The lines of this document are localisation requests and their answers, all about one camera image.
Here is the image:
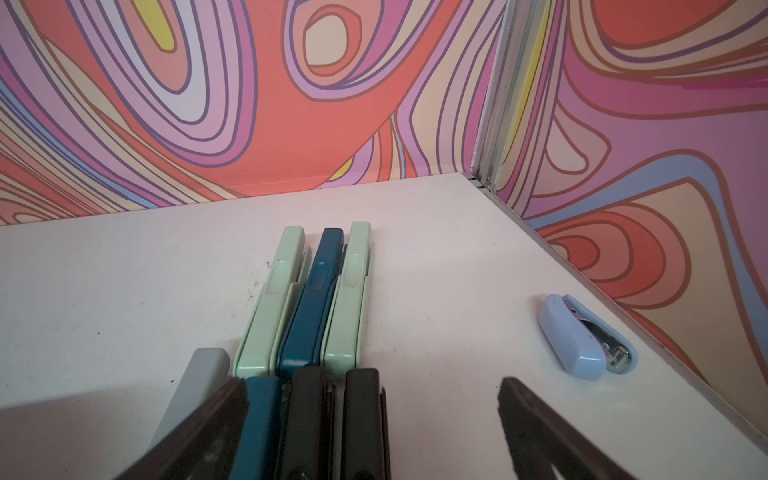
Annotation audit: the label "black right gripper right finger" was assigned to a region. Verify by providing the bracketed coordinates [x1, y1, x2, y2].
[498, 377, 633, 479]

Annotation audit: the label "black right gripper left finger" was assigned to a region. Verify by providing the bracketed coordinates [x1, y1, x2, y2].
[118, 378, 249, 479]

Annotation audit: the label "light green pliers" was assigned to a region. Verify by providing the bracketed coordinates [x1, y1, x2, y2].
[232, 226, 312, 379]
[321, 221, 372, 379]

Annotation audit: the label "black pruning pliers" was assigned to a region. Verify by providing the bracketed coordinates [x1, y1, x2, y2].
[277, 366, 335, 480]
[340, 368, 391, 480]

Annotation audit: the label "grey pruning pliers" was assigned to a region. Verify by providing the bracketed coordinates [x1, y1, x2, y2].
[149, 347, 231, 449]

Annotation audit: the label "teal pruning pliers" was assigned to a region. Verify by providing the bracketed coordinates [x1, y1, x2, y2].
[229, 376, 282, 480]

